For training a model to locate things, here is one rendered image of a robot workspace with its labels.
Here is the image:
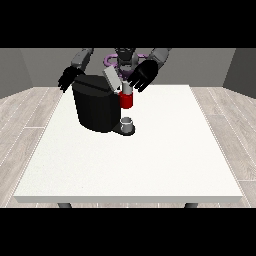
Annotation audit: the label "small grey cup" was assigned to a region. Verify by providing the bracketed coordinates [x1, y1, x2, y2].
[120, 116, 135, 133]

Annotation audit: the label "small grey coffee pod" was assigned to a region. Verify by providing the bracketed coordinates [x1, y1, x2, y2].
[121, 80, 133, 95]

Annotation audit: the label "grey robot trunk purple rings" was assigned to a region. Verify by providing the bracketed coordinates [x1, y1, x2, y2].
[103, 48, 149, 82]

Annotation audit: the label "black coffee machine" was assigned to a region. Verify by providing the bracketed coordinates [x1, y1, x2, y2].
[71, 74, 136, 136]

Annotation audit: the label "pale grey machine lid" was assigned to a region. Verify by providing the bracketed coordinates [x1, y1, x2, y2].
[102, 65, 123, 93]

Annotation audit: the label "red pod holder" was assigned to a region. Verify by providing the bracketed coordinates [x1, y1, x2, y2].
[119, 92, 134, 110]

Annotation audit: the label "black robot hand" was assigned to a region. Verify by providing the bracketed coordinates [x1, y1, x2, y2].
[57, 65, 86, 94]
[127, 59, 159, 93]

